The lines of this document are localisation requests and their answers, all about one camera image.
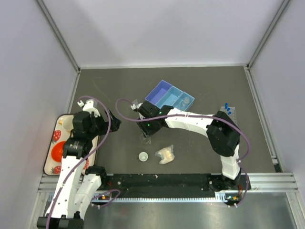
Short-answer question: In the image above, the orange plastic bowl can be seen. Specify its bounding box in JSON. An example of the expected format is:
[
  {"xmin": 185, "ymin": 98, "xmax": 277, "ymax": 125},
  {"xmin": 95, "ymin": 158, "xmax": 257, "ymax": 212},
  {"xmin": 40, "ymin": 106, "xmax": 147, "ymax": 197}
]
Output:
[{"xmin": 51, "ymin": 141, "xmax": 65, "ymax": 163}]

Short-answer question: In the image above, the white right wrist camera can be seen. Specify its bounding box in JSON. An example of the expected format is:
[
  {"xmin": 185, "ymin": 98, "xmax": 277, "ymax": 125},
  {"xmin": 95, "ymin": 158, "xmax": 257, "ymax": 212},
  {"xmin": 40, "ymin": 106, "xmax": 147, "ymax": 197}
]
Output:
[{"xmin": 130, "ymin": 100, "xmax": 142, "ymax": 112}]

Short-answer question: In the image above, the clear bag of cotton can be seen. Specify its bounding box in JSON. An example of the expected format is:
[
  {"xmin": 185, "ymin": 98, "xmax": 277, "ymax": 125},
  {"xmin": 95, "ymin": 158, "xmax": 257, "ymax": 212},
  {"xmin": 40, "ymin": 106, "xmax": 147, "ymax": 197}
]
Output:
[{"xmin": 155, "ymin": 145, "xmax": 175, "ymax": 165}]

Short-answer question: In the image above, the grey slotted cable duct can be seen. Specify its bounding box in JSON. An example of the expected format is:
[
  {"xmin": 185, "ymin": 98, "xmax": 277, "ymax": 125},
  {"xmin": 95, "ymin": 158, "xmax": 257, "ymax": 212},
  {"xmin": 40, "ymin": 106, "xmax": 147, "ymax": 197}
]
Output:
[{"xmin": 47, "ymin": 192, "xmax": 241, "ymax": 203}]

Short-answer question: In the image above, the cream ceramic mug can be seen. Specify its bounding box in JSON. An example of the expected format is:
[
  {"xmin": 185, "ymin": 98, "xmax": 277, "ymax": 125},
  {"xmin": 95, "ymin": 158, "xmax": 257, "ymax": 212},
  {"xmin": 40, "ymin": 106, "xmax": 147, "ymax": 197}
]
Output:
[{"xmin": 58, "ymin": 115, "xmax": 73, "ymax": 132}]

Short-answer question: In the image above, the clear acrylic test tube rack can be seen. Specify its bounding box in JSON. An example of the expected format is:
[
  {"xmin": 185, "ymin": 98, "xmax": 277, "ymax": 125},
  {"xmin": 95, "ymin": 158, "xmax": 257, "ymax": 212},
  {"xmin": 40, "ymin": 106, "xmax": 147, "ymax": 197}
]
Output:
[{"xmin": 220, "ymin": 106, "xmax": 237, "ymax": 125}]

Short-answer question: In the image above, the blue compartment organizer box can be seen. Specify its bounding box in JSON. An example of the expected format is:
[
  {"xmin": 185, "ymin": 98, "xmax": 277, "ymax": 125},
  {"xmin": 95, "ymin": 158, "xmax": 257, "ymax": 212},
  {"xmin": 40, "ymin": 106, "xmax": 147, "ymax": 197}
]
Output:
[{"xmin": 145, "ymin": 80, "xmax": 195, "ymax": 111}]

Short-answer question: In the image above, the small white plastic cup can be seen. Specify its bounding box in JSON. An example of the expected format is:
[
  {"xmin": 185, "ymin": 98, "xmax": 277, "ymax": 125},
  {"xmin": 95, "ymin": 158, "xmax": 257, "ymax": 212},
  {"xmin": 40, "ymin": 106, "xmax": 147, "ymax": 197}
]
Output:
[{"xmin": 138, "ymin": 152, "xmax": 148, "ymax": 162}]

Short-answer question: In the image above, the clear glass flask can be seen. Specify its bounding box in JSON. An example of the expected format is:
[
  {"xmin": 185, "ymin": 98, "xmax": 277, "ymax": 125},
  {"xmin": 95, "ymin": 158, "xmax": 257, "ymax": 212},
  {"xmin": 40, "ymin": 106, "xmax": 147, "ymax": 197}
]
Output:
[{"xmin": 181, "ymin": 97, "xmax": 191, "ymax": 107}]

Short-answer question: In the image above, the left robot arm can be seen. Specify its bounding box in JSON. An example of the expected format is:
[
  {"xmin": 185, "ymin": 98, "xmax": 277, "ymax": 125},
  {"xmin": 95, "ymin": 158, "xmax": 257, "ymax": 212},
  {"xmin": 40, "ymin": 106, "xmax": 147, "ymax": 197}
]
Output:
[{"xmin": 37, "ymin": 110, "xmax": 121, "ymax": 229}]

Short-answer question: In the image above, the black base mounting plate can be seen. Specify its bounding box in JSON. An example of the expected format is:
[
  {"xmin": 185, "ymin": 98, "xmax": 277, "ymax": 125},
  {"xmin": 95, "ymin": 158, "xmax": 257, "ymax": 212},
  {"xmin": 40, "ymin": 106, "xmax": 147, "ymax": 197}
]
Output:
[{"xmin": 97, "ymin": 174, "xmax": 247, "ymax": 199}]

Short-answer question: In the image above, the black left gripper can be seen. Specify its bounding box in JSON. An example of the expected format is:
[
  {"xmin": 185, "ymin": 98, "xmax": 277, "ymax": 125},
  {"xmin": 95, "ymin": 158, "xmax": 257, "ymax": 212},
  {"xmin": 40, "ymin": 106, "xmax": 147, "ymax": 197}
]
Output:
[{"xmin": 87, "ymin": 108, "xmax": 121, "ymax": 139}]

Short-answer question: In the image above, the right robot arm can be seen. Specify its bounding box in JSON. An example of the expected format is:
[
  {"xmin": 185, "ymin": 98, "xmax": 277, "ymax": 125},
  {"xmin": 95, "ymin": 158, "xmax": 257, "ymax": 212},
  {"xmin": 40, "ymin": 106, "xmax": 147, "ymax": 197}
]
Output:
[{"xmin": 134, "ymin": 101, "xmax": 241, "ymax": 189}]

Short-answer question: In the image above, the strawberry pattern tray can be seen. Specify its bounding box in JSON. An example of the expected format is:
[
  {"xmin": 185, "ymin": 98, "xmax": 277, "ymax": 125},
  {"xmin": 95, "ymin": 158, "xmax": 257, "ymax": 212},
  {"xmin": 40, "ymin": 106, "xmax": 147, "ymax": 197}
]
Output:
[{"xmin": 43, "ymin": 114, "xmax": 100, "ymax": 176}]

